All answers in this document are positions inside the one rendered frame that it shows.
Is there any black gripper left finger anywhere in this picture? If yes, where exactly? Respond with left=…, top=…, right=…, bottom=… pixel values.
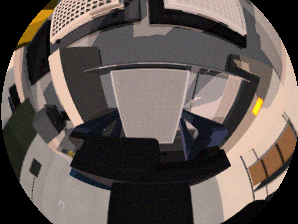
left=73, top=109, right=122, bottom=137

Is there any dark blue bin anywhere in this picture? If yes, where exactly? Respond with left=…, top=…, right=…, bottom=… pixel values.
left=69, top=168, right=111, bottom=191

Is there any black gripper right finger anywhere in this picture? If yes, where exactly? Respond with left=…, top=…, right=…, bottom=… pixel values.
left=179, top=109, right=228, bottom=161

